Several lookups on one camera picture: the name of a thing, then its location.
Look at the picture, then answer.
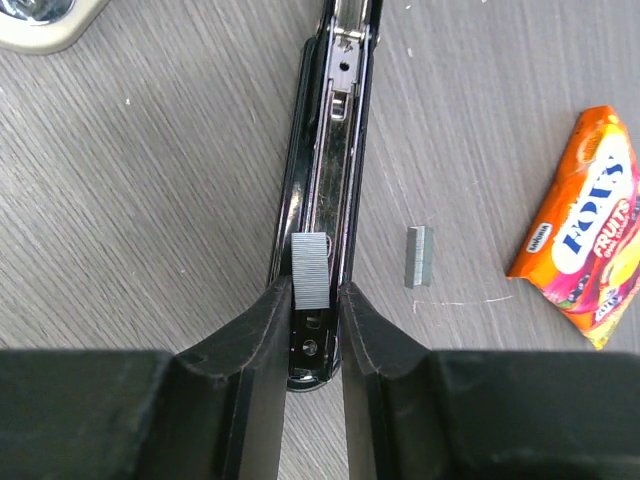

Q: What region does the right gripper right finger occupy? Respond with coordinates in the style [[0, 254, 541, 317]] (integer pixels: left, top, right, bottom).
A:
[[340, 283, 639, 479]]

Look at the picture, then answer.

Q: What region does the orange candy bag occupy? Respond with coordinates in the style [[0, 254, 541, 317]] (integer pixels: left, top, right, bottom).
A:
[[506, 105, 639, 350]]

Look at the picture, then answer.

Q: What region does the grey staple strip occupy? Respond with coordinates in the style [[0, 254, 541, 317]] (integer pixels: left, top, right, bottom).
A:
[[291, 232, 330, 311], [404, 225, 434, 289]]

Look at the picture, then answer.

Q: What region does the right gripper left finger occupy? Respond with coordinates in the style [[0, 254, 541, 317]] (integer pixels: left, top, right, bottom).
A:
[[1, 278, 292, 479]]

